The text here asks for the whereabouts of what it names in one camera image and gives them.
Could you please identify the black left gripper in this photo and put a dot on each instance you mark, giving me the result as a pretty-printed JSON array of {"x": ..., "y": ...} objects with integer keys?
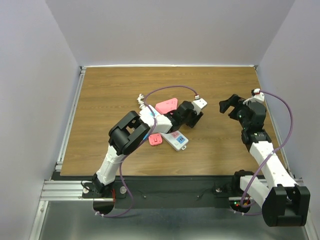
[{"x": 194, "y": 120}]

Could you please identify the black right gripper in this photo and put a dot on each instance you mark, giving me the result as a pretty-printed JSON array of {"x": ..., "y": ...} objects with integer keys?
[{"x": 224, "y": 104}]

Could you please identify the white multicolour power strip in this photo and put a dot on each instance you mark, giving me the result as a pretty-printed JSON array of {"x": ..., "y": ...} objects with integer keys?
[{"x": 176, "y": 139}]

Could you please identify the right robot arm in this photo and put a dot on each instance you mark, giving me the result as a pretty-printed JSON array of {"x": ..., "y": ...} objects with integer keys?
[{"x": 283, "y": 202}]

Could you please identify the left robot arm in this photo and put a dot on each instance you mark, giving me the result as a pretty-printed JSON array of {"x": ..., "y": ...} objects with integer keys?
[{"x": 128, "y": 134}]

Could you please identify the pink square plug adapter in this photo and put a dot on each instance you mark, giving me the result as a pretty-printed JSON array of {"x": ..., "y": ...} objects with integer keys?
[{"x": 155, "y": 139}]

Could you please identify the pink triangular power strip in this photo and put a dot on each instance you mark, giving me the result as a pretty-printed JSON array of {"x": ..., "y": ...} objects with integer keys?
[{"x": 167, "y": 106}]

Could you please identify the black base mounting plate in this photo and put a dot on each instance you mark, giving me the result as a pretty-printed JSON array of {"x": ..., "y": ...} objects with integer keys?
[{"x": 162, "y": 192}]

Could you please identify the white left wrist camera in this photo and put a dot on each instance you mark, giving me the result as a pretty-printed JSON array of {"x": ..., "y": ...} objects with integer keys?
[{"x": 199, "y": 103}]

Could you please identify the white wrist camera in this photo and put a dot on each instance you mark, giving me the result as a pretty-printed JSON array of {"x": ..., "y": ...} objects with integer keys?
[
  {"x": 256, "y": 96},
  {"x": 199, "y": 103}
]

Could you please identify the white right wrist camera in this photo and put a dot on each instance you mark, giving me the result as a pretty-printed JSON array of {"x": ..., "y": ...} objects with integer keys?
[{"x": 256, "y": 96}]

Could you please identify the aluminium right side rail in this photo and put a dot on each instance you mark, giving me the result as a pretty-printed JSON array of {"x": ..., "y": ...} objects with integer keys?
[{"x": 283, "y": 100}]

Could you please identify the aluminium rail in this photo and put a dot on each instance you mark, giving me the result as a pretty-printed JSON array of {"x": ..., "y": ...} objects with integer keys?
[
  {"x": 283, "y": 100},
  {"x": 64, "y": 144},
  {"x": 57, "y": 190}
]

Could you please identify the aluminium left side rail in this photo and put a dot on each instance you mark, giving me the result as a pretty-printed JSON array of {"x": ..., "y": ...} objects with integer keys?
[{"x": 64, "y": 144}]

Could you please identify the aluminium front rail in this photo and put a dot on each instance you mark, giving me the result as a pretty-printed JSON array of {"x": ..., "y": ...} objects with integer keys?
[{"x": 57, "y": 190}]

